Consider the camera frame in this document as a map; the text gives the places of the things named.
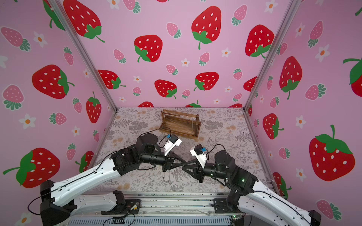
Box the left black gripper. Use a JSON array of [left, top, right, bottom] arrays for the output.
[[138, 150, 186, 174]]

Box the wooden jewelry display stand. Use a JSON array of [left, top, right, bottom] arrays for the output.
[[160, 109, 201, 139]]

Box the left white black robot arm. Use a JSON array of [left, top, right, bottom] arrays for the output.
[[40, 133, 188, 226]]

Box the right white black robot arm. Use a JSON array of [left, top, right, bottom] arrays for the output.
[[182, 150, 321, 226]]

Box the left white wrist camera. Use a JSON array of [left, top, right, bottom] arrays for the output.
[[163, 135, 182, 156]]

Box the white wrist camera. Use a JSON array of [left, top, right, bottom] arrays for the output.
[[190, 144, 208, 169], [163, 135, 182, 156]]

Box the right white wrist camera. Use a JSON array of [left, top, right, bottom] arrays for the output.
[[190, 144, 208, 169]]

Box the aluminium rail frame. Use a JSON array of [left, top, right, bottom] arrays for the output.
[[67, 192, 298, 226]]

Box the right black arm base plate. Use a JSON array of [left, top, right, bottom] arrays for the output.
[[211, 198, 248, 214]]

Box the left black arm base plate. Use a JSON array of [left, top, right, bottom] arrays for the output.
[[112, 199, 141, 215]]

